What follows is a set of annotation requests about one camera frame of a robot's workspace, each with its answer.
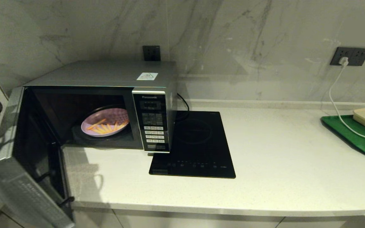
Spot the purple round plate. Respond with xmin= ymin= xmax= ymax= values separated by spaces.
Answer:
xmin=81 ymin=108 xmax=130 ymax=137

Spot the black glass microwave door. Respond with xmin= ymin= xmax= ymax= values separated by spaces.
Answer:
xmin=0 ymin=86 xmax=76 ymax=228

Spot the silver Panasonic microwave oven body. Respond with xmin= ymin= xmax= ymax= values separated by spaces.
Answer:
xmin=22 ymin=60 xmax=178 ymax=153

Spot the black induction cooktop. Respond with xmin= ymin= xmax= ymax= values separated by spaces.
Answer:
xmin=149 ymin=110 xmax=236 ymax=179

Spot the grey cabinet under counter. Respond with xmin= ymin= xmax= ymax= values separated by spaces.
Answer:
xmin=0 ymin=199 xmax=365 ymax=228

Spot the small dark wall socket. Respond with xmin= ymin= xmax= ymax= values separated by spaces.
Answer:
xmin=143 ymin=45 xmax=161 ymax=61

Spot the white power cable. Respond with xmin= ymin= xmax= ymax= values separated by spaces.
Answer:
xmin=329 ymin=65 xmax=365 ymax=141

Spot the wide dark wall socket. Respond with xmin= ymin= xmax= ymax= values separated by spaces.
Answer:
xmin=330 ymin=47 xmax=365 ymax=67

